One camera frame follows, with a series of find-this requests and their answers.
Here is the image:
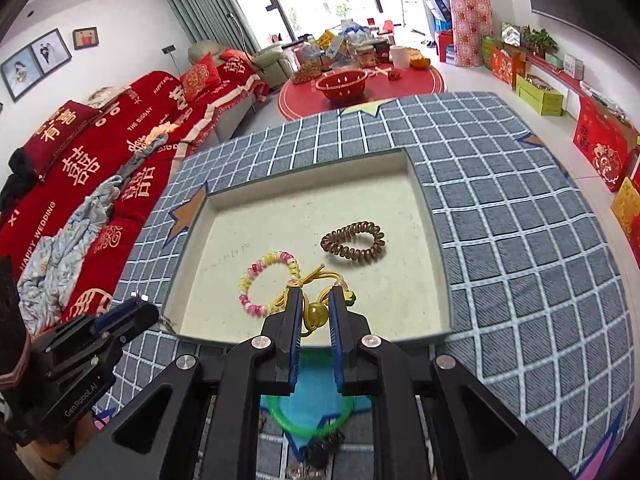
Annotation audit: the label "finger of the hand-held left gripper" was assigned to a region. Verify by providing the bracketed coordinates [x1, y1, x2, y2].
[89, 295, 152, 336]
[116, 304, 162, 350]

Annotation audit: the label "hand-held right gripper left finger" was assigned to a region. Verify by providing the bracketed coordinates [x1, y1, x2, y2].
[55, 291, 306, 480]

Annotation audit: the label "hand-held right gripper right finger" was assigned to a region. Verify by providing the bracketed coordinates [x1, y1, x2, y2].
[327, 287, 576, 480]

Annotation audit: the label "yellow cord bracelet with bead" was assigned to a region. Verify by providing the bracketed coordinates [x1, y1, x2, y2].
[272, 265, 357, 336]

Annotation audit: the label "green translucent bangle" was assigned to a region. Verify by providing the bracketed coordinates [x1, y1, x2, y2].
[263, 392, 359, 437]

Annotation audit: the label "black hair claw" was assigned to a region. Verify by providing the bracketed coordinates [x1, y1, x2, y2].
[299, 432, 347, 467]

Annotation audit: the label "shallow cardboard tray box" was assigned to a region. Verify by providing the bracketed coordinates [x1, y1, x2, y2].
[160, 147, 453, 348]

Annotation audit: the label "silver crystal charm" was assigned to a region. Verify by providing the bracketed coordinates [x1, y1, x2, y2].
[286, 462, 327, 480]

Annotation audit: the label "pale blue crumpled clothes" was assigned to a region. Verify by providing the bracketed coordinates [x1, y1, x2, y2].
[16, 150, 168, 337]

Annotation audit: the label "black cloth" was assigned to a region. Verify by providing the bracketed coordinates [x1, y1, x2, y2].
[0, 147, 39, 212]

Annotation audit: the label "grey plaid star tablecloth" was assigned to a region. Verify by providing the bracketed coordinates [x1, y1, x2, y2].
[87, 91, 637, 480]

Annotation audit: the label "cream orange cloth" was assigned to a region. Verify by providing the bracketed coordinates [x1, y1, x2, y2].
[144, 122, 179, 150]

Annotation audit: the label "large red cushion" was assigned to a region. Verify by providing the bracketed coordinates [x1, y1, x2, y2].
[22, 100, 104, 182]

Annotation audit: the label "sofa with red cover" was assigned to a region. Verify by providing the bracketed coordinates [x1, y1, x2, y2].
[0, 47, 271, 341]

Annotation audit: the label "white printed cushion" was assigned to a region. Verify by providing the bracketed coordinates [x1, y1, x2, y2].
[81, 86, 132, 109]

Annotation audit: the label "red colander basket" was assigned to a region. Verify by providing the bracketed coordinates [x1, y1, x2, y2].
[314, 68, 370, 104]

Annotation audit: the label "small red embroidered cushion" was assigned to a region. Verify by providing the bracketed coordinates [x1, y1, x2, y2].
[178, 55, 222, 99]

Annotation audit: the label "round red table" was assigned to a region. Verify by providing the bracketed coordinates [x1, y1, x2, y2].
[277, 59, 447, 122]

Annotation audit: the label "large framed wedding photo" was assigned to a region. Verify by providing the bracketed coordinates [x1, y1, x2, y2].
[0, 45, 44, 104]

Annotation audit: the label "clear jar of nuts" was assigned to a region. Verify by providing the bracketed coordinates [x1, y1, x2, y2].
[291, 45, 322, 85]

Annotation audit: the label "pale green armchair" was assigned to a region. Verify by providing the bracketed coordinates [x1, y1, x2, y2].
[187, 40, 292, 95]

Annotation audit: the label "medium framed wedding photo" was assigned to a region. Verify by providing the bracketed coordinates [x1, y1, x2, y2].
[31, 28, 73, 74]

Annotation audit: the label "small red framed picture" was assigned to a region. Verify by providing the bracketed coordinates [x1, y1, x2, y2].
[72, 26, 99, 51]

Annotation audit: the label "green cardboard boxes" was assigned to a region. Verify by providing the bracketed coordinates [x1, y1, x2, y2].
[515, 74, 565, 117]

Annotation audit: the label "green curtain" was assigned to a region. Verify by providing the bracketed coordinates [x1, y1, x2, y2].
[159, 0, 262, 57]

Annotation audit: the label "red patterned gift box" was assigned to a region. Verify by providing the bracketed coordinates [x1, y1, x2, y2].
[448, 0, 494, 69]

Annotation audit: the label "potted green plant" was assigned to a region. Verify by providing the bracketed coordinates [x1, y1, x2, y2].
[520, 25, 559, 59]

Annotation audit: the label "pink yellow bead bracelet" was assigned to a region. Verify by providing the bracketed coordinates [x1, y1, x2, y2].
[239, 251, 301, 318]

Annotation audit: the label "brown spiral hair tie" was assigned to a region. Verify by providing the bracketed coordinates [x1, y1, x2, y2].
[320, 221, 385, 262]

